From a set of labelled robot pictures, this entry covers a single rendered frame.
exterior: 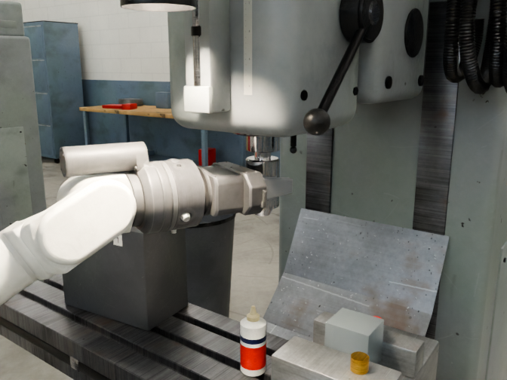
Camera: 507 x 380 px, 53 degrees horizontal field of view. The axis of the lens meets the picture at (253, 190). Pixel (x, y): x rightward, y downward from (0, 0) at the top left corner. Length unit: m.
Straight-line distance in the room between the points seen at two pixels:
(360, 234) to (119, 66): 6.77
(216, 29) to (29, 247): 0.30
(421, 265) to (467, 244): 0.09
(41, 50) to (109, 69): 0.93
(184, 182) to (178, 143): 6.24
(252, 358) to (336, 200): 0.42
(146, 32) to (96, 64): 1.19
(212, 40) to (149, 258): 0.46
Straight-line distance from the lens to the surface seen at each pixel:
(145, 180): 0.60
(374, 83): 0.73
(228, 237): 2.69
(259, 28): 0.59
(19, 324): 1.13
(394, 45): 0.76
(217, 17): 0.59
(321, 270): 1.08
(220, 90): 0.59
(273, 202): 0.70
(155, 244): 0.92
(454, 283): 1.04
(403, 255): 1.02
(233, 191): 0.64
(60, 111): 7.96
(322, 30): 0.62
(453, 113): 0.96
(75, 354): 0.98
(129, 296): 0.96
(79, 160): 0.60
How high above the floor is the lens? 1.39
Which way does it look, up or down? 14 degrees down
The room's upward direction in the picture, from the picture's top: straight up
